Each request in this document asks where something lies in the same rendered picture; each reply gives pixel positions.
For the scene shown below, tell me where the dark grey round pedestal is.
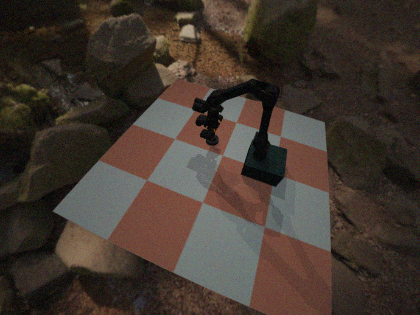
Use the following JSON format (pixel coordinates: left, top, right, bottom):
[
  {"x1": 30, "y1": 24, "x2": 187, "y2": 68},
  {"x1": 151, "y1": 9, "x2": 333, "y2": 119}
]
[{"x1": 206, "y1": 135, "x2": 219, "y2": 145}]

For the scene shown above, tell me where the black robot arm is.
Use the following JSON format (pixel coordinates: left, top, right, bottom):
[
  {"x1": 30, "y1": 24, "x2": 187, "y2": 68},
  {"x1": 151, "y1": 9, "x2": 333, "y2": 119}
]
[{"x1": 192, "y1": 79, "x2": 280, "y2": 163}]

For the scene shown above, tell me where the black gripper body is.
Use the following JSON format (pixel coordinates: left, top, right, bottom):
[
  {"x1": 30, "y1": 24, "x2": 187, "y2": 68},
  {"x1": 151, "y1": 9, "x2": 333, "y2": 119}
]
[{"x1": 200, "y1": 114, "x2": 223, "y2": 140}]

